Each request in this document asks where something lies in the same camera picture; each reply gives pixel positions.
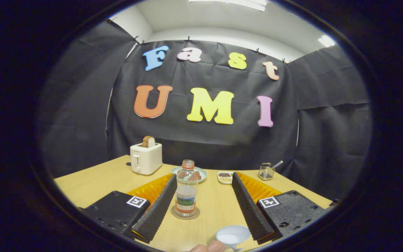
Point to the round brown coaster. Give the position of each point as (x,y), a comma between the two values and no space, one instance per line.
(173,214)

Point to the small ceiling light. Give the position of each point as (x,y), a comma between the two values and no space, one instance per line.
(326,41)

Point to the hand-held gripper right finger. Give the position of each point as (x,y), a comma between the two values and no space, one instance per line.
(248,206)

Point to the long ceiling light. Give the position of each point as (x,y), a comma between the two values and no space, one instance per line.
(233,3)

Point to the wooden table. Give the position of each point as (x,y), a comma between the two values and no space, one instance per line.
(215,203)

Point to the cream toaster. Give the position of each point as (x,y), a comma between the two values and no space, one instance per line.
(146,159)

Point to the small white snack dish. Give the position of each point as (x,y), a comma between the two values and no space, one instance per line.
(225,177)

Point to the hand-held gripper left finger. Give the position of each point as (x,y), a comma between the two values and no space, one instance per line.
(157,210)

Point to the pale blue cup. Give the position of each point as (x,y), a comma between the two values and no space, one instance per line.
(233,234)

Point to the small glass container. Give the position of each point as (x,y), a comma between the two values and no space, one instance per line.
(266,172)

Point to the black table clamp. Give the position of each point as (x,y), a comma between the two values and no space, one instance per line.
(335,202)

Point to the clear plastic juice bottle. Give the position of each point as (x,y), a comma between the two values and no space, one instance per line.
(185,199)

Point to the bread slice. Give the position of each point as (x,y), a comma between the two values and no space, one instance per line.
(148,141)

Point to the pale green plate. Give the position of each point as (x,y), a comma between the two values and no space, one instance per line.
(203,174)

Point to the brown food piece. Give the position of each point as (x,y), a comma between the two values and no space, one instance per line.
(198,175)

